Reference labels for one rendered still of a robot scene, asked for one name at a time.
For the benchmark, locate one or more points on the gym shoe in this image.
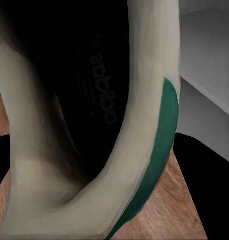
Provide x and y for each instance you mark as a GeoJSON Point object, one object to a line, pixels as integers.
{"type": "Point", "coordinates": [91, 89]}

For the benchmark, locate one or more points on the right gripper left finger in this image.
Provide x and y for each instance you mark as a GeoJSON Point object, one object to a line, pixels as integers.
{"type": "Point", "coordinates": [4, 156]}

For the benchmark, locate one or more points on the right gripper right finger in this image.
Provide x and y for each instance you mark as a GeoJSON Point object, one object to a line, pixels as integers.
{"type": "Point", "coordinates": [206, 174]}

